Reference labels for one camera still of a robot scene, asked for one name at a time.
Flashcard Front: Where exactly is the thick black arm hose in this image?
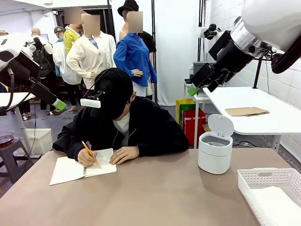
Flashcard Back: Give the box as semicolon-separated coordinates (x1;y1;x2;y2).
270;43;301;74

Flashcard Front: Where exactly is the grey box device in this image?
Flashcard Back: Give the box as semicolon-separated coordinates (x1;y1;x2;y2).
189;61;207;82

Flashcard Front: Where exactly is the large white side table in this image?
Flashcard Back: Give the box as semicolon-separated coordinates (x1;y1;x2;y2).
202;86;301;153

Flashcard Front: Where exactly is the blue shirt mannequin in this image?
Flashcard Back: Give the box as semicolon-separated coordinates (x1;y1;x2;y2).
113;9;158;99

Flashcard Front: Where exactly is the person's right hand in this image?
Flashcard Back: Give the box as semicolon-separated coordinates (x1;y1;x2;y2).
77;148;98;168

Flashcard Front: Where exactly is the black light stand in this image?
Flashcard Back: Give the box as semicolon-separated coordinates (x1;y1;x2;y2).
253;58;263;89

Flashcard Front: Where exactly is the white table with slanted leg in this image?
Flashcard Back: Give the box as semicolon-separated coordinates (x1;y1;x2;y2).
0;92;36;158

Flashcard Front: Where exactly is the person's left hand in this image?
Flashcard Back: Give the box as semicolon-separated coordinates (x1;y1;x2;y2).
109;145;140;166

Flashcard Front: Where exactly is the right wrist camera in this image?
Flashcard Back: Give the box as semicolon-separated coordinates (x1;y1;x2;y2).
197;23;232;61

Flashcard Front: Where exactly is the person's right forearm black sleeve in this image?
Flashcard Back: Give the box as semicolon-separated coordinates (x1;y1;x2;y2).
52;131;87;161

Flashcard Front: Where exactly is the orange pencil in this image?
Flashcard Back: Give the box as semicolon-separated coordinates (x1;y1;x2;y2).
81;140;101;169

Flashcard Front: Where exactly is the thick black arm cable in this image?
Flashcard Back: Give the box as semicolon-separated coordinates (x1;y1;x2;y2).
0;67;16;116

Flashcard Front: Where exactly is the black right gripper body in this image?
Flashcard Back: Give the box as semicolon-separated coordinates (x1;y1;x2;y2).
215;41;256;74

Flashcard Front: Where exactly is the grey plastic stool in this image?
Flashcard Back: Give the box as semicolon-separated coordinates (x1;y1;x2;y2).
0;137;33;184

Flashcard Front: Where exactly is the person in black jacket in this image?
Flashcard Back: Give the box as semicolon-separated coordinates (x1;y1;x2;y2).
52;96;189;161

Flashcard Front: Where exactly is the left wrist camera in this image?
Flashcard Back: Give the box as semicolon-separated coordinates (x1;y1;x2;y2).
23;37;54;56

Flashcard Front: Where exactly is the small white table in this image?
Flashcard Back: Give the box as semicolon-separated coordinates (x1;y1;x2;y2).
183;81;212;149

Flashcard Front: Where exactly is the white paper stack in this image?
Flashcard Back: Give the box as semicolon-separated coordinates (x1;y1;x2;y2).
251;186;301;226

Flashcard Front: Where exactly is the black backdrop stand pole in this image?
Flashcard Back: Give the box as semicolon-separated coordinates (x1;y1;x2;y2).
151;0;158;104
198;0;208;62

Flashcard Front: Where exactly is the brown cardboard sheet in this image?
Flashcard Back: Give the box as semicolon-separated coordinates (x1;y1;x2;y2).
225;107;270;117

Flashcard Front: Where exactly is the person's left forearm black sleeve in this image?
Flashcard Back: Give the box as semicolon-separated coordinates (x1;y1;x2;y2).
136;131;189;157

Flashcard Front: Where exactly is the black cap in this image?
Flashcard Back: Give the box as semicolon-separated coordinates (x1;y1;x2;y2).
90;67;135;121

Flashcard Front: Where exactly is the yellow green shopping bag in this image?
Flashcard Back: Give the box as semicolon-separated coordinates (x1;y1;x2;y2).
175;98;197;125

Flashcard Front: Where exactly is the thin black cable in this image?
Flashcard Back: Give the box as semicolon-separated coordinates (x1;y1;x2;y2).
23;44;46;170

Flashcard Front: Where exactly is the white undershirt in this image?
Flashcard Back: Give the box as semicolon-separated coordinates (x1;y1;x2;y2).
112;112;131;146

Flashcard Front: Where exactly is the white plastic crate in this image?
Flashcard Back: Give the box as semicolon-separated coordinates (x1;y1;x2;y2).
17;128;53;156

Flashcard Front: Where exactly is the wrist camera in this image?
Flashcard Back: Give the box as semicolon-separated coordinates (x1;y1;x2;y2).
197;23;232;61
23;37;54;56

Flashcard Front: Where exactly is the white perforated plastic basket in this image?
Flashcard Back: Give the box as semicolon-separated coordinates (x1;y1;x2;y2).
237;167;301;226

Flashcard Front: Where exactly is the black shirt mannequin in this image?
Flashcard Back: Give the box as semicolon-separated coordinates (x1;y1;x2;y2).
138;30;157;69

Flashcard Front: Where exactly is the black head camera cable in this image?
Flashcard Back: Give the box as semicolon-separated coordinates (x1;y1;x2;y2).
82;67;113;98

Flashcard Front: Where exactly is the red glass bowl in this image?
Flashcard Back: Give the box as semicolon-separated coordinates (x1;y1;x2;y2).
0;130;15;148

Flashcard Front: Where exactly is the white shirt mannequin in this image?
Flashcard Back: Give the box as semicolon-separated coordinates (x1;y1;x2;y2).
98;32;117;70

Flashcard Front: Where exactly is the black bucket hat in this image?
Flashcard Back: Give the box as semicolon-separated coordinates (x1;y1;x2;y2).
117;0;139;17

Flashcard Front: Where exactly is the black head camera mount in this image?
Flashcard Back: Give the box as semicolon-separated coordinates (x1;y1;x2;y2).
86;79;112;101

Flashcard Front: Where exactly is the white spiral notebook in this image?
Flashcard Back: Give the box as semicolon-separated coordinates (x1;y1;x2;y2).
49;148;118;186

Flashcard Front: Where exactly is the cream jacket mannequin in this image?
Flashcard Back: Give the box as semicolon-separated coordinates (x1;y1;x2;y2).
66;14;111;90

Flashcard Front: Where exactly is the white coat mannequin grey cap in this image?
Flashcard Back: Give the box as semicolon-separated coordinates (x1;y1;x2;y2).
52;26;78;85

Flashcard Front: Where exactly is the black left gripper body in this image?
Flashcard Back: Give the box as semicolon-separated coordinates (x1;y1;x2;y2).
4;53;40;82

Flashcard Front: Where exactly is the white lidded trash bin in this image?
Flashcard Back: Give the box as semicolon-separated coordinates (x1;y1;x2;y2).
197;113;234;175

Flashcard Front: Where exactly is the yellow jacket mannequin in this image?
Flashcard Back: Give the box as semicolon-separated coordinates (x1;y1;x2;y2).
63;7;83;56

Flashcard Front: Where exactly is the white head camera box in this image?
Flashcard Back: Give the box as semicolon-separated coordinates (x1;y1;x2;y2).
79;97;102;109

